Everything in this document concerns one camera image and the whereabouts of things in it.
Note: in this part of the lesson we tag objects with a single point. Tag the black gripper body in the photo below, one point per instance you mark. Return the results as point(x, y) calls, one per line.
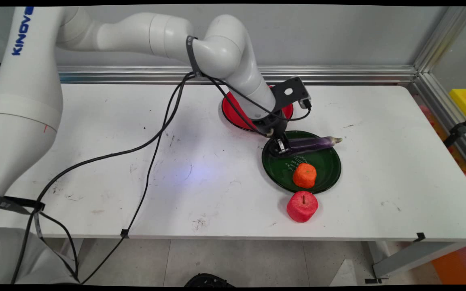
point(277, 127)

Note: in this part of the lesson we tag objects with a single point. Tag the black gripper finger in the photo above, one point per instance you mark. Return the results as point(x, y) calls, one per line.
point(284, 145)
point(274, 150)

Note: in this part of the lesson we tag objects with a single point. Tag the purple toy eggplant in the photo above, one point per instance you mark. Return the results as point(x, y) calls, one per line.
point(314, 144)

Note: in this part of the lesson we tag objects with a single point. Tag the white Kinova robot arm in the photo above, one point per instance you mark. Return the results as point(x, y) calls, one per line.
point(22, 101)

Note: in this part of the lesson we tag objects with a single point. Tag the orange toy tangerine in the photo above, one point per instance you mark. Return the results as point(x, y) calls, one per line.
point(304, 176)

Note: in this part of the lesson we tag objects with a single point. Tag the dark green round plate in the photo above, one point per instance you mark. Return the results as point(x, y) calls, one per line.
point(326, 165)

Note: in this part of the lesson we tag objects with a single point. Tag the red round plate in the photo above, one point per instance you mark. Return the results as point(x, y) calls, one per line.
point(233, 111)

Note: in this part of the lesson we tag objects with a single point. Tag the red toy apple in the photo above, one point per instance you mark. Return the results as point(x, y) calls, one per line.
point(302, 207)

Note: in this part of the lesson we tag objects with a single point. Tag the black object on floor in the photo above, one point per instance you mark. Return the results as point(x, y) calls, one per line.
point(208, 281)

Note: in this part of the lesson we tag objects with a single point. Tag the black table edge clip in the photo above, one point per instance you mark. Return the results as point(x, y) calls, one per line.
point(420, 236)

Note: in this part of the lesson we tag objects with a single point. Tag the grey metal table leg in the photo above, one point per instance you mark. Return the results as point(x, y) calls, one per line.
point(415, 258)

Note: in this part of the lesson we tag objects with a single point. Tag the black clamp rod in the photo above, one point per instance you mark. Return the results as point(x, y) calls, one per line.
point(459, 129)

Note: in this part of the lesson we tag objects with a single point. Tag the orange box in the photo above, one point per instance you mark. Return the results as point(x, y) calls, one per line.
point(459, 264)

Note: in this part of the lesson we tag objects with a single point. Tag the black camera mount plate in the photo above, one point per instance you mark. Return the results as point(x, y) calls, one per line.
point(287, 91)

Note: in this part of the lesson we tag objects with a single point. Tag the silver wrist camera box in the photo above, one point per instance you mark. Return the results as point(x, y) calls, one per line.
point(306, 102)

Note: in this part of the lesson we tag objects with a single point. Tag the aluminium frame rail long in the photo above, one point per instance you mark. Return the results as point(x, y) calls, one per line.
point(318, 74)

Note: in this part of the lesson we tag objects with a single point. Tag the aluminium frame rail short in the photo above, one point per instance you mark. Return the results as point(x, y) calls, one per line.
point(443, 113)

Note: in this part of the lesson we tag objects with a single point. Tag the aluminium frame upright post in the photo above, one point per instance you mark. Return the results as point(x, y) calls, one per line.
point(445, 38)

